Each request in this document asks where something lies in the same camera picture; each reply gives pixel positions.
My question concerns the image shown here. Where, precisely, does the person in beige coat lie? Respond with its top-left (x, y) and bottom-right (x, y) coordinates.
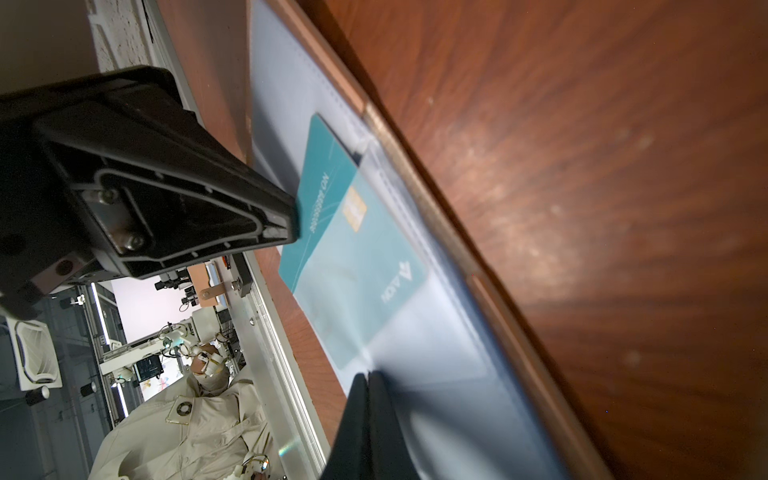
top-left (89, 359), bottom-right (277, 479)

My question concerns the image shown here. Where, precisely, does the aluminium mounting rail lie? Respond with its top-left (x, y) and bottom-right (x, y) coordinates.
top-left (239, 252), bottom-right (330, 479)

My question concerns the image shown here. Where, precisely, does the tan leather card holder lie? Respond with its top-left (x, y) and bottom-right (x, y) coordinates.
top-left (247, 1), bottom-right (611, 479)

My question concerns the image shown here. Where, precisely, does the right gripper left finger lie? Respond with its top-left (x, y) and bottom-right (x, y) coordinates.
top-left (320, 373), bottom-right (370, 480)

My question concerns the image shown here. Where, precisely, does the teal card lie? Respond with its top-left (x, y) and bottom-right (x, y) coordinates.
top-left (279, 115), bottom-right (427, 371)

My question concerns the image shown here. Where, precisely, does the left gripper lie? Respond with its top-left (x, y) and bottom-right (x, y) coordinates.
top-left (1, 66), bottom-right (299, 320)

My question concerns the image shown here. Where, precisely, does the spare tan card holder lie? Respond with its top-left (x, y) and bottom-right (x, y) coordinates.
top-left (187, 261), bottom-right (229, 310)

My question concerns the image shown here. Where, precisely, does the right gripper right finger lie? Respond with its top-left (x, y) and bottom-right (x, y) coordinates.
top-left (368, 371), bottom-right (420, 480)

